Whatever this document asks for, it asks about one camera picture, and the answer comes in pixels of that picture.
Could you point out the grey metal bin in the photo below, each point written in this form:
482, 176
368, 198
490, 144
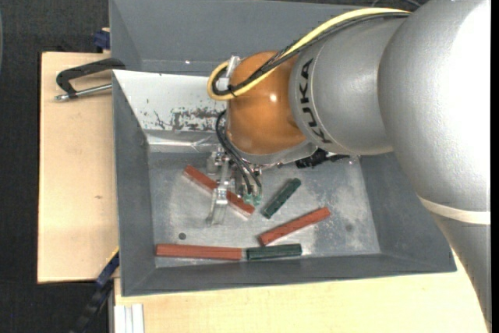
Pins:
343, 199

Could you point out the red-brown flat block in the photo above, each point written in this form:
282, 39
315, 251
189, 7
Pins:
199, 178
199, 251
294, 226

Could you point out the pale wood flat board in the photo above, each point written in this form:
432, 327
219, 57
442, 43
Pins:
74, 167

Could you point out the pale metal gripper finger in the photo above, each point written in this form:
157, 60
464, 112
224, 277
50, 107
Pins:
213, 211
222, 211

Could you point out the black cylinder on white bracket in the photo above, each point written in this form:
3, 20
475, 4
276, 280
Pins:
312, 160

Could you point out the dark green flat block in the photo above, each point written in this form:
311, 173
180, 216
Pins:
273, 251
281, 197

